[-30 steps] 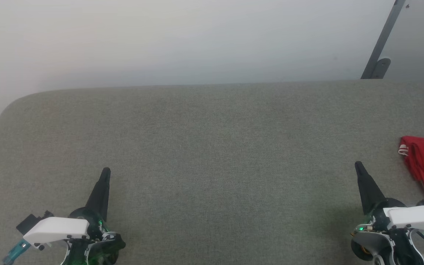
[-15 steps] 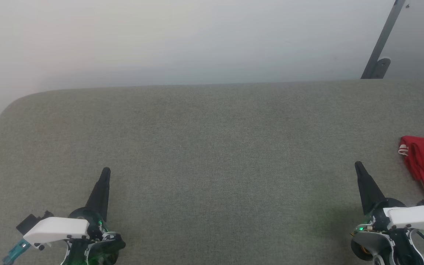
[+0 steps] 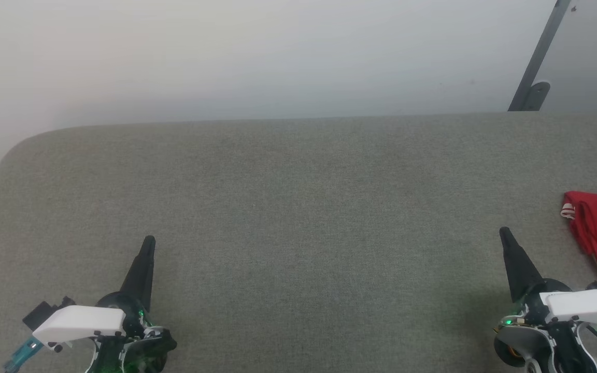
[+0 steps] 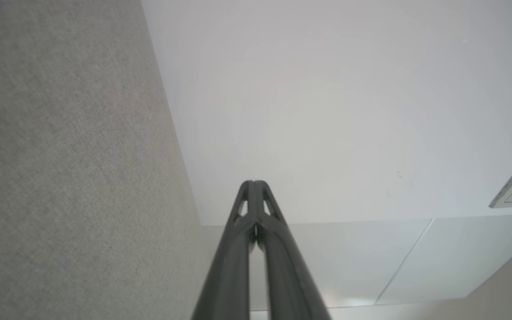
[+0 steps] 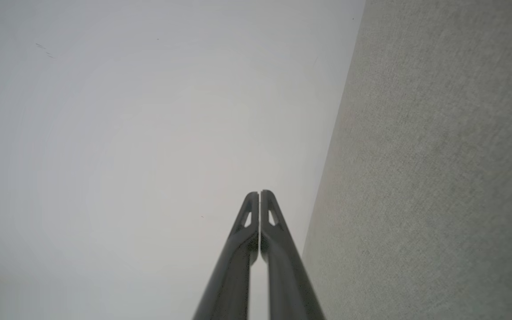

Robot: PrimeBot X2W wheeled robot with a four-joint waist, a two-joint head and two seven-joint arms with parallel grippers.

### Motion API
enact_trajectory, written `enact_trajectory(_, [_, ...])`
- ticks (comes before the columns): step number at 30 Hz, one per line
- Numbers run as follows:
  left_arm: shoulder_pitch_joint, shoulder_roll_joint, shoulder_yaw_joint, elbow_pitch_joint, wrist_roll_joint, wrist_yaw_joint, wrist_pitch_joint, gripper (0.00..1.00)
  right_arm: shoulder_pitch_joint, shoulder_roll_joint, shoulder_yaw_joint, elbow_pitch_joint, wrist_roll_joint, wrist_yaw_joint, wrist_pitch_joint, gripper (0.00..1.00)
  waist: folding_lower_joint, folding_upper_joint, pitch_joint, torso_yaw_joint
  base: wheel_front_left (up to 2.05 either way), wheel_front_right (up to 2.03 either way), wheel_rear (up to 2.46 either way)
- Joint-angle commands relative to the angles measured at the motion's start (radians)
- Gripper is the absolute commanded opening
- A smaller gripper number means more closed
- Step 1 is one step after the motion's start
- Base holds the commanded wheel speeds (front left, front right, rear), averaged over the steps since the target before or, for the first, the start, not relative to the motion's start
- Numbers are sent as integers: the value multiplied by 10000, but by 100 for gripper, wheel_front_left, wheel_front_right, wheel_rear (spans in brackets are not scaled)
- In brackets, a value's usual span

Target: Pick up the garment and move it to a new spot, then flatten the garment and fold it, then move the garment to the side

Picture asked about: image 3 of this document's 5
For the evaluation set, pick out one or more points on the white right camera bracket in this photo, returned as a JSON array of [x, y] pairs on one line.
[[586, 305]]

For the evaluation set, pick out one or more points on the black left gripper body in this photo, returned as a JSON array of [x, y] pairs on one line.
[[132, 352]]

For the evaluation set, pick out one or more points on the white left camera bracket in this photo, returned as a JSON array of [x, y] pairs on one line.
[[78, 321]]

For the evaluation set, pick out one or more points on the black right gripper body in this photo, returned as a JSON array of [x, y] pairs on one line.
[[531, 311]]

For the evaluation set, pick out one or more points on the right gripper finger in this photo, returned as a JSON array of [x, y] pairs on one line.
[[519, 269]]

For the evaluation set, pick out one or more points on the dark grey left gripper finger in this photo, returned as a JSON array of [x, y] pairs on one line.
[[143, 274]]

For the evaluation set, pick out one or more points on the teal left camera connector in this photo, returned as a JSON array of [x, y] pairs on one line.
[[24, 352]]

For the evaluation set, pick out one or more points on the grey metal pole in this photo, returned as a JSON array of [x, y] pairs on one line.
[[542, 49]]

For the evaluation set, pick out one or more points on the white camera bracket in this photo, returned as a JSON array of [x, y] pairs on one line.
[[78, 321], [586, 305]]

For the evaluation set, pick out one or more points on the grey round pole bracket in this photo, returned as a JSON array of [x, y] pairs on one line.
[[538, 93]]

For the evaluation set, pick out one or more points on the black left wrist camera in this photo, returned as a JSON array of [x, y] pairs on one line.
[[42, 313]]

